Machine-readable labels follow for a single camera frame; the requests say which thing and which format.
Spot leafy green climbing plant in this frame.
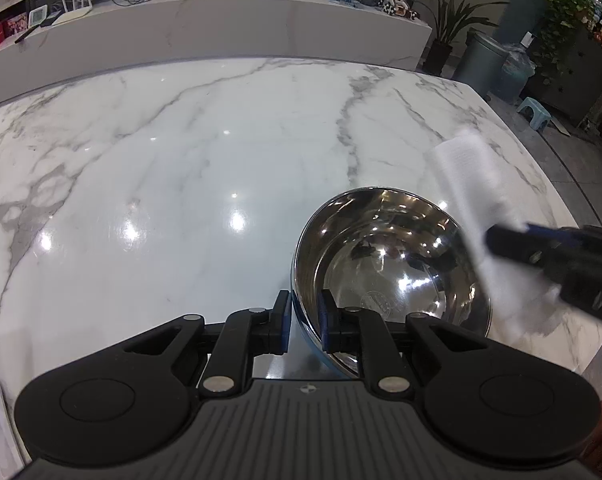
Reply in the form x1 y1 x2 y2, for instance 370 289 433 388
531 0 594 84

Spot dark grey cabinet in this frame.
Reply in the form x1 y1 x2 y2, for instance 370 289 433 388
523 29 602 122

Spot black remote control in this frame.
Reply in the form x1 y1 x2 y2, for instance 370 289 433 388
14 23 45 44

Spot toy figures on bench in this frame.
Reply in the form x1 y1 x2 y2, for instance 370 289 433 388
379 0 420 21

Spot blue water jug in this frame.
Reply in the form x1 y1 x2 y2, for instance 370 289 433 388
491 44 536 104

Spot small white thermometer display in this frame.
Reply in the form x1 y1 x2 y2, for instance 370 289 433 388
28 4 48 28

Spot white wifi router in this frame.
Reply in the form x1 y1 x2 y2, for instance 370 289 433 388
51 0 94 25

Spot small teal plastic stool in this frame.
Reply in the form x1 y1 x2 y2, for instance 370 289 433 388
517 96 552 132

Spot potted long-leaf plant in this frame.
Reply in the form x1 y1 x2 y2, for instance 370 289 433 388
417 0 508 76

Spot steel bowl blue outside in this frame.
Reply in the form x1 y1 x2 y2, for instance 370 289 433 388
291 186 492 377

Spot grey metal trash can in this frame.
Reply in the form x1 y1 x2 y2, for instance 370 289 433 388
453 27 508 98

